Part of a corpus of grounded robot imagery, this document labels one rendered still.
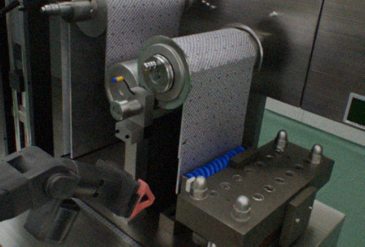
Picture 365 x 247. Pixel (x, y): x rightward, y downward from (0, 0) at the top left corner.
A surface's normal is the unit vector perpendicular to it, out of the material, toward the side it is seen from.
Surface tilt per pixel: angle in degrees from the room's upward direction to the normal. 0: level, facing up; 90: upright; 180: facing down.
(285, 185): 0
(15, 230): 0
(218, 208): 0
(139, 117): 90
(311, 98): 90
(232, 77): 90
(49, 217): 92
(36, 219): 62
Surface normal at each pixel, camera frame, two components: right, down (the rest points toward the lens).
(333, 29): -0.66, 0.25
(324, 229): 0.09, -0.91
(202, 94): 0.74, 0.33
